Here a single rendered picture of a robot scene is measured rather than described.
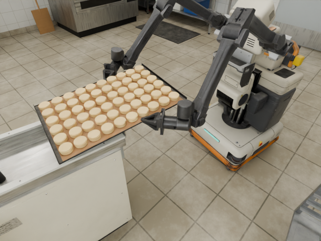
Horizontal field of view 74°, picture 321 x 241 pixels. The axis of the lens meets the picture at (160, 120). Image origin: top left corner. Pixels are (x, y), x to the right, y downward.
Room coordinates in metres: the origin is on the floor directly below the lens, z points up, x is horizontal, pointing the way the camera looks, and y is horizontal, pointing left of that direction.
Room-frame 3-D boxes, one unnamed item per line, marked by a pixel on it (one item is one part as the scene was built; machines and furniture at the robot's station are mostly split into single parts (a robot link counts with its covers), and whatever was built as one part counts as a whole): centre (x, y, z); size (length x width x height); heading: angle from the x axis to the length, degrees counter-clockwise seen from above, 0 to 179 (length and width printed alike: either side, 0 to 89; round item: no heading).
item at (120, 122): (0.64, 0.17, 0.99); 0.05 x 0.05 x 0.02
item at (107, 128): (0.61, 0.22, 0.99); 0.05 x 0.05 x 0.02
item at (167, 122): (0.65, -0.03, 0.99); 0.07 x 0.07 x 0.10; 82
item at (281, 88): (1.54, -0.79, 0.59); 0.55 x 0.34 x 0.83; 36
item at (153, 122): (0.66, 0.04, 0.98); 0.09 x 0.07 x 0.07; 82
